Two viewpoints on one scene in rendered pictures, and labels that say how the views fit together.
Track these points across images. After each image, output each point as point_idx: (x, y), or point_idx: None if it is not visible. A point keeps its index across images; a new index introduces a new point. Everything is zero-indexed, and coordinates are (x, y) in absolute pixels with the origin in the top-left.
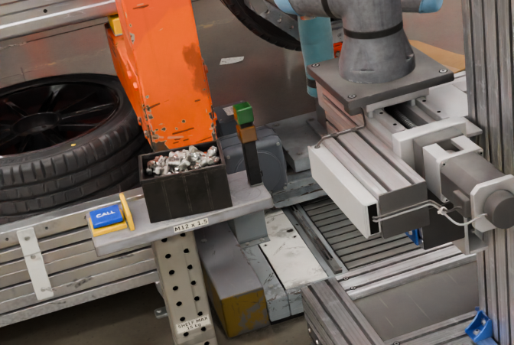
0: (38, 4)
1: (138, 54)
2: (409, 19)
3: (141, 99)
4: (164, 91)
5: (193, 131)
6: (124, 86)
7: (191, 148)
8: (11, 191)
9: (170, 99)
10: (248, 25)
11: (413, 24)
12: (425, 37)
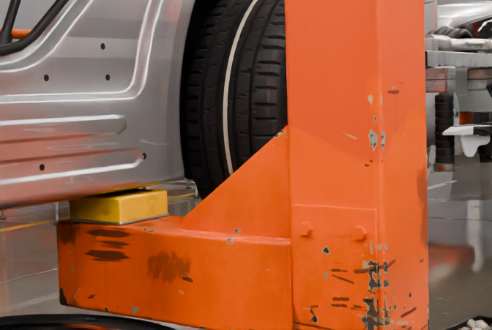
0: (36, 153)
1: (386, 170)
2: (141, 318)
3: (376, 252)
4: (400, 239)
5: (415, 315)
6: (140, 306)
7: (479, 322)
8: None
9: (403, 255)
10: None
11: (153, 322)
12: (184, 329)
